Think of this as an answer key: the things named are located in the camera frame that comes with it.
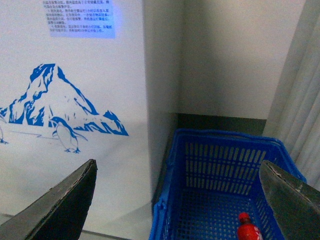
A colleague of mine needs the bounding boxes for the red cola bottle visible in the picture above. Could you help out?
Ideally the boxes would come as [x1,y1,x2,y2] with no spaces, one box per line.
[237,212,263,240]

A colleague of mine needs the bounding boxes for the white chest freezer blue rim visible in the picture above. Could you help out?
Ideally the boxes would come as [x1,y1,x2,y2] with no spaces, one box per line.
[0,0,184,240]

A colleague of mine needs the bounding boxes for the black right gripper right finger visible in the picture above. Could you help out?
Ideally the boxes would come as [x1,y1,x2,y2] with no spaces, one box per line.
[259,160,320,240]

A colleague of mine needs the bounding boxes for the white curtain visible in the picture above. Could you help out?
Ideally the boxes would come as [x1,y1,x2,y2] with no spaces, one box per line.
[263,0,320,190]

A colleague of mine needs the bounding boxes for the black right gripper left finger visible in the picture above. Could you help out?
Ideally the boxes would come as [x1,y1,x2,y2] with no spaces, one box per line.
[0,159,98,240]

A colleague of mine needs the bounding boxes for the blue plastic shopping basket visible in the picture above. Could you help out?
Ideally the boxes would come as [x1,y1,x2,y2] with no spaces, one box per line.
[149,128,304,240]

